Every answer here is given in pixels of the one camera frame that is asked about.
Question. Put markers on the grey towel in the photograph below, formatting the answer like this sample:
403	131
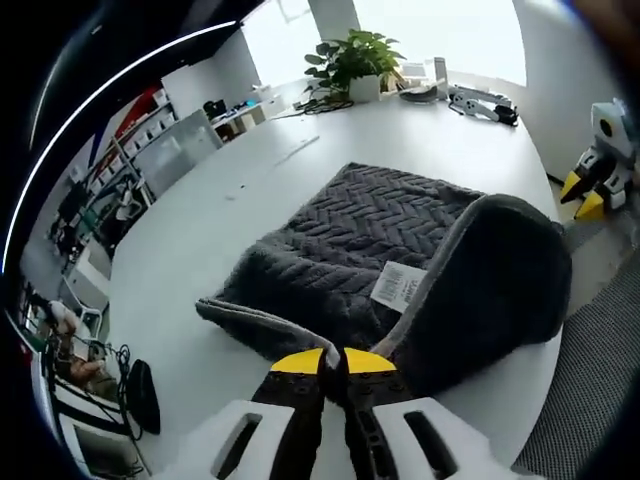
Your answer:
350	240

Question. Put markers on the white handheld controllers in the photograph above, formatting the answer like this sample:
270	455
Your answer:
475	102

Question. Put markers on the white upright stand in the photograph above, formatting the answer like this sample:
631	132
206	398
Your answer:
439	75

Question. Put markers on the black and white bowl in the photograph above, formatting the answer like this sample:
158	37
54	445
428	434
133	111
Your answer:
419	95

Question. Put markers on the grey office chair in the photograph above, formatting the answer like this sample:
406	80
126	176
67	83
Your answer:
590	380

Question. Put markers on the white desk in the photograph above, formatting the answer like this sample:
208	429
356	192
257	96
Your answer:
90	440

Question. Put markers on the cardboard box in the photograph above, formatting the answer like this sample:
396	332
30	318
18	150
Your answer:
395	80

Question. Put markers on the white plastic chair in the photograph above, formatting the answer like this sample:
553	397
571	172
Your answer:
92	317

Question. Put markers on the green potted plant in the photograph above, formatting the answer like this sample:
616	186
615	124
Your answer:
357	60

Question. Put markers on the frosted white storage box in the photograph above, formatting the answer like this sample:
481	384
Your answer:
182	150

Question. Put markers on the white low cabinet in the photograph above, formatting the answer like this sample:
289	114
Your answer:
240	120

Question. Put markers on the black bag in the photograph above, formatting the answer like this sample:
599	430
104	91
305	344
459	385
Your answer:
215	109

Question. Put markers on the shelf with white bins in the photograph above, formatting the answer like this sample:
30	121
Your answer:
125	140

